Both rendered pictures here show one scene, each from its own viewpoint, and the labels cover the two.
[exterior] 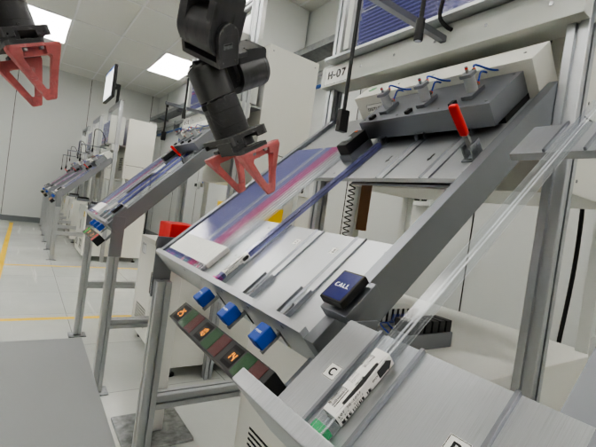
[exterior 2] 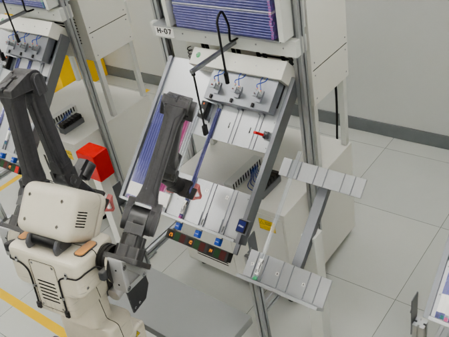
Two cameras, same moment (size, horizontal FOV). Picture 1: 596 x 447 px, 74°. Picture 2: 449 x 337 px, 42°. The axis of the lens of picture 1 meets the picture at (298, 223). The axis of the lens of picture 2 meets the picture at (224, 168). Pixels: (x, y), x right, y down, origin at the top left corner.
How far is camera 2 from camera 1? 190 cm
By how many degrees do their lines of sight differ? 35
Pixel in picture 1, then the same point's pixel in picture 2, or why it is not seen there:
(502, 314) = not seen: hidden behind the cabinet
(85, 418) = (184, 289)
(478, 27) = (252, 43)
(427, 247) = (261, 190)
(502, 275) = not seen: hidden behind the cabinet
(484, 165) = (272, 146)
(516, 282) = not seen: hidden behind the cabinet
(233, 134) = (182, 189)
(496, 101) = (270, 107)
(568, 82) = (298, 79)
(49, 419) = (177, 293)
